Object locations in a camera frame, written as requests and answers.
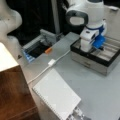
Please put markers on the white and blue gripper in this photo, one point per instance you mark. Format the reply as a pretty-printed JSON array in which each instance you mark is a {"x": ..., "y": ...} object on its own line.
[{"x": 92, "y": 37}]

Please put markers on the black and silver case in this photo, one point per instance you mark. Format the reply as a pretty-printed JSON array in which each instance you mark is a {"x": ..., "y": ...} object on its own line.
[{"x": 101, "y": 60}]

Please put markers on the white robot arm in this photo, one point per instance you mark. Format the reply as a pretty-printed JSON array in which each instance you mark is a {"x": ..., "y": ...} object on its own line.
[{"x": 89, "y": 13}]

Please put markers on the orange object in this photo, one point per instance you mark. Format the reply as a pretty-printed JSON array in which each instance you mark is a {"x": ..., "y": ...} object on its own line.
[{"x": 48, "y": 50}]

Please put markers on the white spiral notebook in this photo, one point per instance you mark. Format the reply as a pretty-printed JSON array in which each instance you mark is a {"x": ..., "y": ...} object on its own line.
[{"x": 57, "y": 95}]

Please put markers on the metal rail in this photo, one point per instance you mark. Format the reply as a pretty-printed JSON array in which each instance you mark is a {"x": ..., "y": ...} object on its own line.
[{"x": 45, "y": 37}]

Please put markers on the white cable adapter block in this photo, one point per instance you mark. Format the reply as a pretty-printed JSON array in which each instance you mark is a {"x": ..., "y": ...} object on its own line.
[{"x": 51, "y": 62}]

